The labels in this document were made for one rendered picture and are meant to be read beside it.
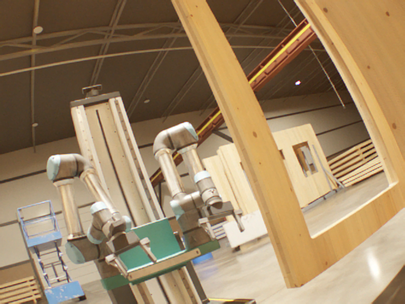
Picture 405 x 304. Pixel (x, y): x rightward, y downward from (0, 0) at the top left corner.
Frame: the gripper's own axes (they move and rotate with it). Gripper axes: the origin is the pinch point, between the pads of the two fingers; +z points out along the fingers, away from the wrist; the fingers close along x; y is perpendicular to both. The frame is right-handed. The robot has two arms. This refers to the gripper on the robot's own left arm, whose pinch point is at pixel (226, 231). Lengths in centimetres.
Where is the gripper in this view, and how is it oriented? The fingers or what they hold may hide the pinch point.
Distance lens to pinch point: 139.9
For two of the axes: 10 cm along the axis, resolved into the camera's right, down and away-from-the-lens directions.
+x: 9.3, -1.6, 3.3
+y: 1.4, -6.7, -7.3
